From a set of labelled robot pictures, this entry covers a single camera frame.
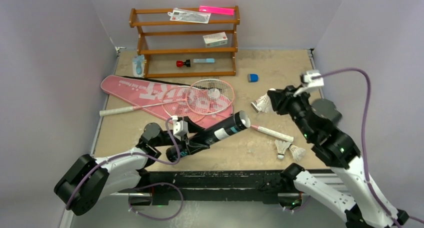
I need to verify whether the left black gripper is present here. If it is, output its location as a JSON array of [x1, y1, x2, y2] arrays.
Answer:
[[153, 117, 209, 154]]

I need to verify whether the white feather shuttlecock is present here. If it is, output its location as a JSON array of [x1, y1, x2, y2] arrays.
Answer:
[[288, 144, 306, 162], [274, 139, 292, 160], [255, 94, 274, 113]]

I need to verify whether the pink badminton racket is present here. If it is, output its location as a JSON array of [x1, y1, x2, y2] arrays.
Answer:
[[186, 79, 295, 144], [99, 85, 205, 123]]

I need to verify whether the black shuttlecock tube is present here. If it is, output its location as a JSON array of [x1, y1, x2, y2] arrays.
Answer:
[[178, 110, 251, 157]]

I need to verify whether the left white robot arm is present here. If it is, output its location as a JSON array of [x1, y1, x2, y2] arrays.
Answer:
[[53, 116, 205, 216]]

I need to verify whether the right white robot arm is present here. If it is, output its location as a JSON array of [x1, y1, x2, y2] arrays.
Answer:
[[267, 85, 409, 228]]

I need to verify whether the white pink small clip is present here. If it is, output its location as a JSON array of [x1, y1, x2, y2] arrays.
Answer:
[[250, 101, 260, 113]]

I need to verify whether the blue grey eraser block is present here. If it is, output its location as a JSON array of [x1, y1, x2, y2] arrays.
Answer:
[[247, 73, 259, 83]]

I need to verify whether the pink racket cover bag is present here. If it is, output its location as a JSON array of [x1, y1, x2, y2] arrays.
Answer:
[[100, 75, 233, 128]]

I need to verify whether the light blue glue stick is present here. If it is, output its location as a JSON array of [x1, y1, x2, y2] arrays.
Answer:
[[192, 58, 215, 64]]

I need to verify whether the white red small box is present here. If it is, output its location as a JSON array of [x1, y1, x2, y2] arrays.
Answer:
[[203, 32, 228, 48]]

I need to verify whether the light blue packaged item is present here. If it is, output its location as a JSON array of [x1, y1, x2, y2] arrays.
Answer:
[[132, 54, 146, 78]]

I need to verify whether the pink flat ruler package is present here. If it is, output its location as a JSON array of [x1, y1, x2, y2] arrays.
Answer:
[[198, 5, 235, 16]]

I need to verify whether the clear plastic blister package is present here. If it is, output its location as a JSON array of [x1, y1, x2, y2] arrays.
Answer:
[[167, 8, 211, 24]]

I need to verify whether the wooden three-tier shelf rack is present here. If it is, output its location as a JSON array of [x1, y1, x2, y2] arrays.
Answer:
[[128, 5, 241, 78]]

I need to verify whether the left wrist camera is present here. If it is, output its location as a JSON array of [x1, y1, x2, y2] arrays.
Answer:
[[171, 115, 188, 138]]

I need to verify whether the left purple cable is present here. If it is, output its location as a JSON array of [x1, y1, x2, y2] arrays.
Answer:
[[65, 117, 184, 221]]

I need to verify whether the purple cable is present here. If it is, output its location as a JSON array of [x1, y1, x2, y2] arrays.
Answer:
[[65, 117, 184, 221], [311, 67, 424, 228]]

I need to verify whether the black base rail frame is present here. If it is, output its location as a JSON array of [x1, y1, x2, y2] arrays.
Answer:
[[115, 168, 357, 208]]

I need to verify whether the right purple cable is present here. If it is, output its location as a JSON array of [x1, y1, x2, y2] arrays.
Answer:
[[311, 67, 424, 228]]

